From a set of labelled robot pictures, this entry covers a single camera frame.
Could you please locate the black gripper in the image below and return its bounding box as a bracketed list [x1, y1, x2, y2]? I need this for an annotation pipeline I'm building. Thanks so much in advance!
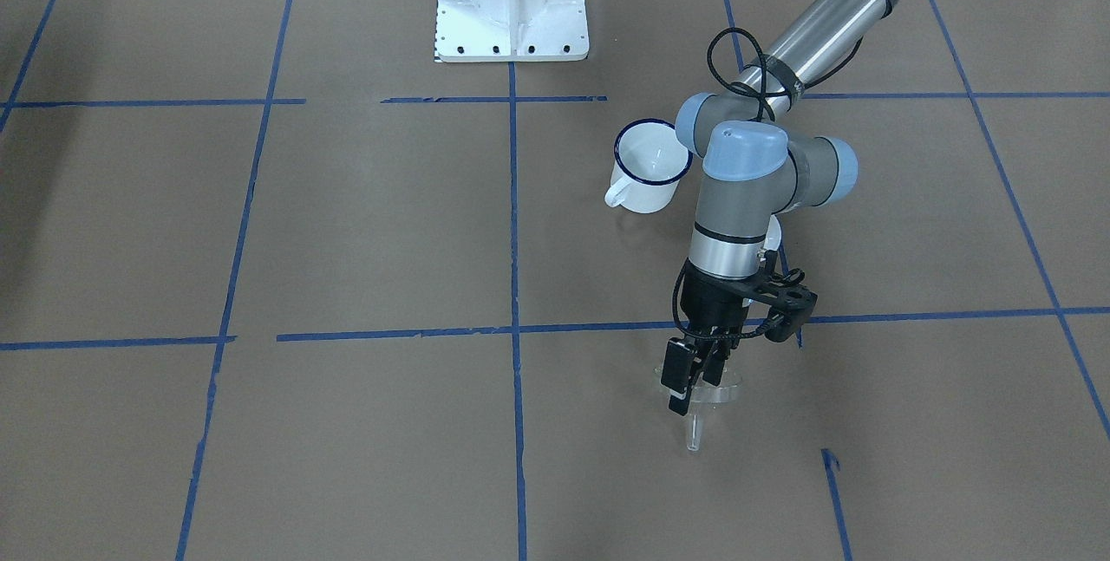
[660, 260, 751, 415]

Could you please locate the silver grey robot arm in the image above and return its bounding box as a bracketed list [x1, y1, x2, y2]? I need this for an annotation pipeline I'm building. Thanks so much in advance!
[660, 0, 900, 415]

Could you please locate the white enamel cup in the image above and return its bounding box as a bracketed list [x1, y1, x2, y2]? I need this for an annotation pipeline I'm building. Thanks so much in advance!
[604, 118, 694, 214]

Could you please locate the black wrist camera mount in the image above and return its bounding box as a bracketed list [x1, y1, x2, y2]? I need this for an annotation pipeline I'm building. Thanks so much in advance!
[737, 250, 818, 342]

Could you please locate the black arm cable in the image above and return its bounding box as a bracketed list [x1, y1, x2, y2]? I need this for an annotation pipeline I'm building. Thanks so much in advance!
[706, 27, 868, 123]

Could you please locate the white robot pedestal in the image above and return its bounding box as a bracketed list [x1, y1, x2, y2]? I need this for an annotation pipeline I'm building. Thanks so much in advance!
[434, 0, 591, 63]

